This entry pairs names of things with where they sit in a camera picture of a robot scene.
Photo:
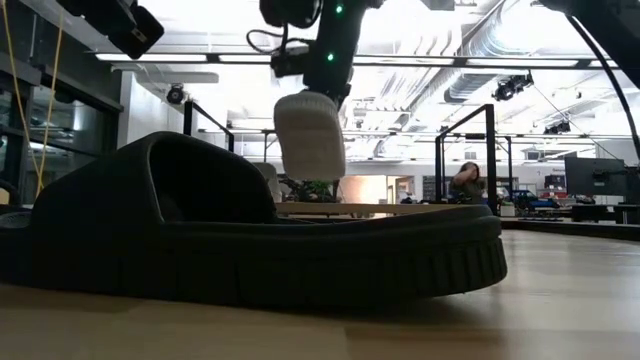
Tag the black rubber slide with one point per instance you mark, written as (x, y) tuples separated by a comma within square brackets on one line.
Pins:
[(250, 260)]

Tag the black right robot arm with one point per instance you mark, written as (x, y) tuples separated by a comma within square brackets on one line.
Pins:
[(615, 30)]

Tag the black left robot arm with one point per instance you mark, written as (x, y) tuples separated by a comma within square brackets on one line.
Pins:
[(345, 25)]

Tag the black-framed wooden shelf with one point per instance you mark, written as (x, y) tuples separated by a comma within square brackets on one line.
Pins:
[(490, 160)]

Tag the overhead light bar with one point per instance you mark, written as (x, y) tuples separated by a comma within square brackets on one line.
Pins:
[(215, 58)]

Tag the green background plant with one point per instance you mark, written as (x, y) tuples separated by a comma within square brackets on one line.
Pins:
[(310, 192)]

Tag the black ceiling spotlight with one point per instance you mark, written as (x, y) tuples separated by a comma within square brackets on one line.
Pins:
[(176, 94)]

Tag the person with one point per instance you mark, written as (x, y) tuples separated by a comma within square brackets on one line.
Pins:
[(467, 187)]

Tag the blue background object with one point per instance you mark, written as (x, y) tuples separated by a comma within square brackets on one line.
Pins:
[(535, 200)]

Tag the black computer monitor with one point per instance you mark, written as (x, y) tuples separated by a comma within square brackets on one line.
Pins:
[(595, 177)]

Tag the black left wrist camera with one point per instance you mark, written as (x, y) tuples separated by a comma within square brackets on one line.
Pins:
[(290, 62)]

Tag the black metal table frame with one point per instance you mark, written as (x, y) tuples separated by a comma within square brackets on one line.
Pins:
[(575, 230)]

